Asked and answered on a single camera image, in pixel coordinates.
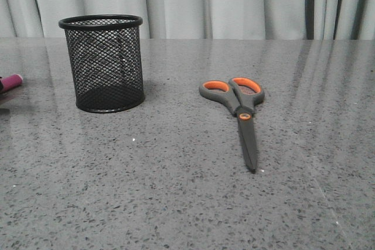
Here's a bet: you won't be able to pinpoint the black mesh pen cup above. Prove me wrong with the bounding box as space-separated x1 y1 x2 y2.
59 15 145 113

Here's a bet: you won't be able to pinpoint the pink marker pen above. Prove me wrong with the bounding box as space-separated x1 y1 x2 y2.
1 74 23 93

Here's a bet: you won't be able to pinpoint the grey curtain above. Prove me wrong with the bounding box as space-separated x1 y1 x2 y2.
1 0 374 40

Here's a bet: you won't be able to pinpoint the grey orange scissors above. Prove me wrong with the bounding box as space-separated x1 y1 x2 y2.
199 77 265 173

